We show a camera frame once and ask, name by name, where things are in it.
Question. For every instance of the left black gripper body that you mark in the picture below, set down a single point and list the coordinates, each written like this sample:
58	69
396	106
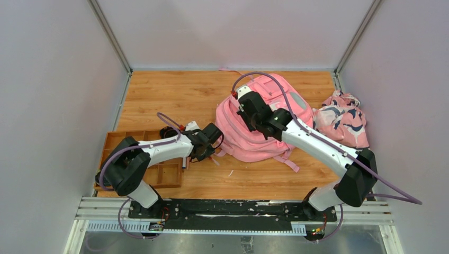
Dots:
213	132

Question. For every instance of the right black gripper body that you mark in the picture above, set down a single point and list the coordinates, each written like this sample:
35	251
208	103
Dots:
250	121

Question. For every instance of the red pen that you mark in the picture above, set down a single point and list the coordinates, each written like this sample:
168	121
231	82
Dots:
214	161

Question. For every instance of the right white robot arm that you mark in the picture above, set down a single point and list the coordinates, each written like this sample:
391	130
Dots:
354	167

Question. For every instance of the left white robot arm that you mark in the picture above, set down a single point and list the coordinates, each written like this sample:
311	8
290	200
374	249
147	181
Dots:
124	168

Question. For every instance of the wooden compartment tray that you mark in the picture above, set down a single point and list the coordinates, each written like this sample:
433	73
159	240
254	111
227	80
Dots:
167	174

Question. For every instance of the pink patterned cloth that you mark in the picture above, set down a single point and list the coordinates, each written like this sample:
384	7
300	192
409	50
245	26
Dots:
341	120

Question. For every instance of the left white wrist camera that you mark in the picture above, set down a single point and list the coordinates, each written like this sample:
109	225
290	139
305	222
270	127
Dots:
191	126

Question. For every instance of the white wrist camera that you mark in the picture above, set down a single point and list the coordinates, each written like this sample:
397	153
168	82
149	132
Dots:
240	92
191	126

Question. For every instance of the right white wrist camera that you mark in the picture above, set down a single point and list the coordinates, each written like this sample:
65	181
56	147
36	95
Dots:
240	92

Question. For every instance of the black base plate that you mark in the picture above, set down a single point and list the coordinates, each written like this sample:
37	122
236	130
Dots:
230	214

